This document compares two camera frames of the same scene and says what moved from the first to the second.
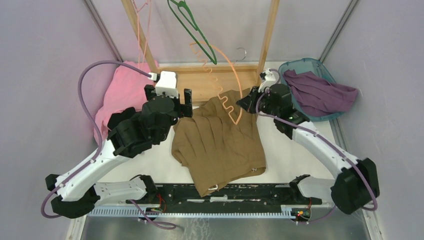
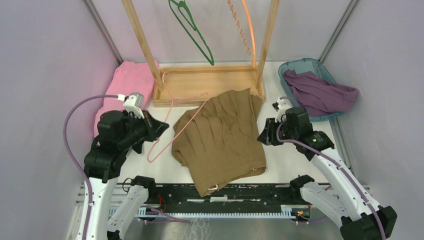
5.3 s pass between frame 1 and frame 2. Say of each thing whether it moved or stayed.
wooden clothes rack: stayed
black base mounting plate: stayed
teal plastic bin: stayed
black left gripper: moved
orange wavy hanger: moved
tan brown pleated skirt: stayed
